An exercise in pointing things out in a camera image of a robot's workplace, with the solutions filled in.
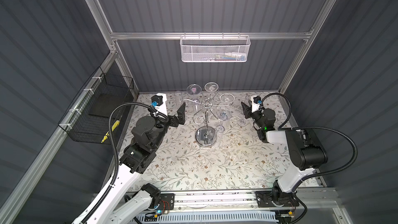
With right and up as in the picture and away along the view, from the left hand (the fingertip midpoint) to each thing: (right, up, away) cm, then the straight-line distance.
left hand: (174, 102), depth 62 cm
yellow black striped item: (-28, -10, +7) cm, 31 cm away
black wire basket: (-41, -8, +7) cm, 42 cm away
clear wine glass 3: (+16, +8, +15) cm, 23 cm away
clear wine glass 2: (+7, +7, +13) cm, 16 cm away
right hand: (+39, +1, +28) cm, 48 cm away
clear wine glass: (+39, -12, +40) cm, 57 cm away
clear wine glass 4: (+24, +2, +12) cm, 27 cm away
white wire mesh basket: (+21, +45, +61) cm, 79 cm away
